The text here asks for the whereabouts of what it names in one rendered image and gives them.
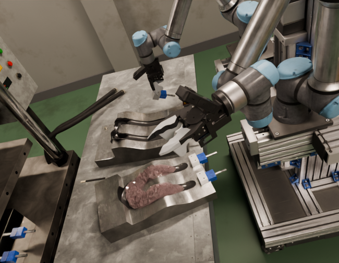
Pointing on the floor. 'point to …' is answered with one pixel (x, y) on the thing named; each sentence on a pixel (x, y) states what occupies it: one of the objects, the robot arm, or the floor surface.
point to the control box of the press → (14, 84)
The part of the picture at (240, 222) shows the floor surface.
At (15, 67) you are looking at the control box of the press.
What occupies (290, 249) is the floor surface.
